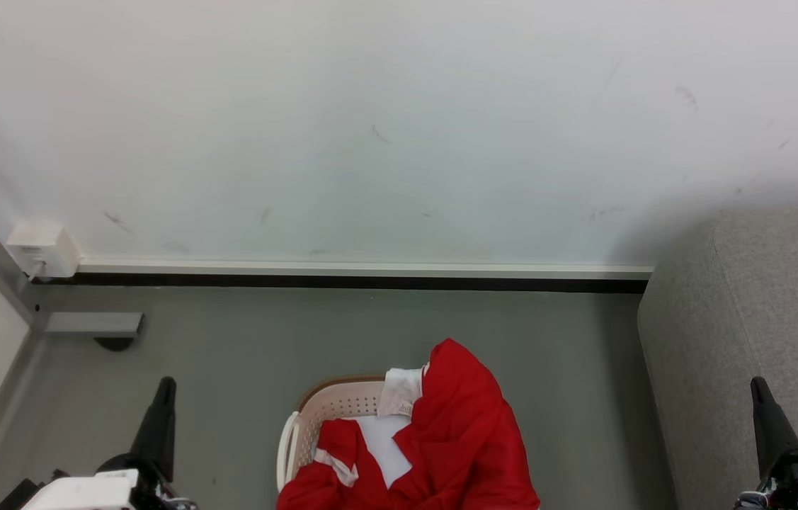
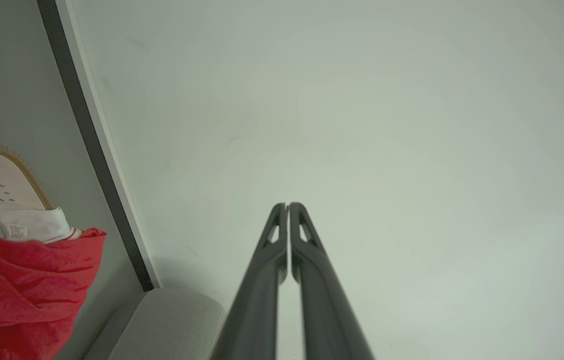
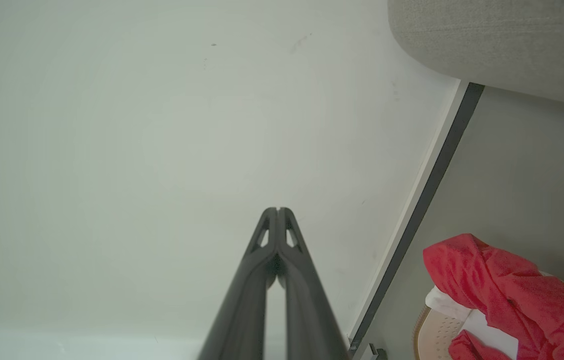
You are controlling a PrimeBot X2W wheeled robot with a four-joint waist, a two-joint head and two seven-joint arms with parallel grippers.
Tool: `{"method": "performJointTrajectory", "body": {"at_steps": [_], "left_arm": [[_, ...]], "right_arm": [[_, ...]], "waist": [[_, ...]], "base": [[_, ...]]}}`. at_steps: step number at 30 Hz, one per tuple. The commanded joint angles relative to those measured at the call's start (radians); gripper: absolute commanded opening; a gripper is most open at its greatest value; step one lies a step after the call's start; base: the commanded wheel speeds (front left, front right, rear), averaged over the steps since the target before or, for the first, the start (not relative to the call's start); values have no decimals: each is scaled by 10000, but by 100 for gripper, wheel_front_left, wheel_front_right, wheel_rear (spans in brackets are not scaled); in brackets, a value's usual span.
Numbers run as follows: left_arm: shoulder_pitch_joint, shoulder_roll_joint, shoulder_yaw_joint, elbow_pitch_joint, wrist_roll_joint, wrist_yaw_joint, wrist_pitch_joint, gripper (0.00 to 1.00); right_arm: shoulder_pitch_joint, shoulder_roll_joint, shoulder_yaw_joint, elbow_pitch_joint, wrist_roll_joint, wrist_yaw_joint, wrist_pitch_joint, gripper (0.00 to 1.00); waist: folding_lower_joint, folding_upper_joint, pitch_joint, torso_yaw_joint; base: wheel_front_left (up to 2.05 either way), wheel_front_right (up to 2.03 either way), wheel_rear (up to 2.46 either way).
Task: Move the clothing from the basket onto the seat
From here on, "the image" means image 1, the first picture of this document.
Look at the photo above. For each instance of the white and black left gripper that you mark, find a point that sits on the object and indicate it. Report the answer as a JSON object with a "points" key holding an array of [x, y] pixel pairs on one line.
{"points": [[87, 492]]}

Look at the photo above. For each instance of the white clothing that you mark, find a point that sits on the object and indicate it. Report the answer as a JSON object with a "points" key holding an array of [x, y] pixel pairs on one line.
{"points": [[384, 446]]}

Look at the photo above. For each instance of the red clothing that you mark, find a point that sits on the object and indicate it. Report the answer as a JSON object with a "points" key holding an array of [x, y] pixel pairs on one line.
{"points": [[462, 425]]}

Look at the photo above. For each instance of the white perforated laundry basket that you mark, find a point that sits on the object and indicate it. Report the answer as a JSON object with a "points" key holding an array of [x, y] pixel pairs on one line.
{"points": [[342, 404]]}

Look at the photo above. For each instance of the grey fabric sofa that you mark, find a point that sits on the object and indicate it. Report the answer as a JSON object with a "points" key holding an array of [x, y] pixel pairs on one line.
{"points": [[738, 340]]}

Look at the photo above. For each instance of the dark caster wheel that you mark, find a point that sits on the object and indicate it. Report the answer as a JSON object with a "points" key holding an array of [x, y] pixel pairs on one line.
{"points": [[115, 343]]}

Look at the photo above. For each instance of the white and black baseboard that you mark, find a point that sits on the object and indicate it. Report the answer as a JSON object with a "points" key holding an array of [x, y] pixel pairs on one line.
{"points": [[370, 269]]}

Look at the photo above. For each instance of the white wall socket box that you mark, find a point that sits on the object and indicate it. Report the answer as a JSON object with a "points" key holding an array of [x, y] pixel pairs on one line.
{"points": [[44, 246]]}

